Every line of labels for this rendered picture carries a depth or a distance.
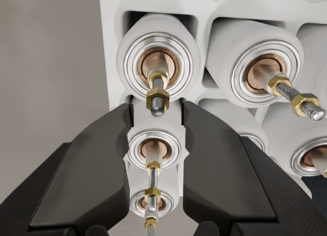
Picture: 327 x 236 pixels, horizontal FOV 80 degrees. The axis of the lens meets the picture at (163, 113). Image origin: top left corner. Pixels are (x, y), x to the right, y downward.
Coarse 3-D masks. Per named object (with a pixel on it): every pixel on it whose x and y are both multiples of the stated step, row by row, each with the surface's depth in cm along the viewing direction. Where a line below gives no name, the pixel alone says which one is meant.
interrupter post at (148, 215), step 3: (147, 213) 31; (150, 213) 31; (153, 213) 31; (156, 213) 31; (147, 216) 31; (150, 216) 30; (153, 216) 30; (156, 216) 31; (144, 219) 31; (156, 219) 31
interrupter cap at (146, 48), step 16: (160, 32) 19; (128, 48) 20; (144, 48) 20; (160, 48) 20; (176, 48) 20; (128, 64) 21; (144, 64) 21; (176, 64) 21; (192, 64) 21; (128, 80) 22; (144, 80) 22; (176, 80) 22; (144, 96) 23
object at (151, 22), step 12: (156, 12) 29; (144, 24) 20; (156, 24) 20; (168, 24) 20; (180, 24) 22; (132, 36) 20; (180, 36) 20; (192, 36) 21; (120, 48) 21; (192, 48) 21; (120, 60) 21; (120, 72) 22; (192, 84) 23; (180, 96) 24
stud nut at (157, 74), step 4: (156, 72) 18; (160, 72) 18; (152, 76) 17; (156, 76) 17; (160, 76) 17; (164, 76) 18; (152, 80) 18; (164, 80) 18; (152, 84) 18; (164, 84) 18; (164, 88) 18
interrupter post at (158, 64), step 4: (152, 60) 21; (156, 60) 20; (160, 60) 20; (164, 60) 21; (152, 64) 20; (156, 64) 19; (160, 64) 19; (164, 64) 20; (148, 68) 20; (152, 68) 18; (156, 68) 18; (160, 68) 18; (164, 68) 19; (168, 68) 21; (148, 72) 19; (152, 72) 19; (164, 72) 19; (168, 72) 19; (148, 76) 19; (168, 76) 19; (148, 80) 19; (168, 80) 19
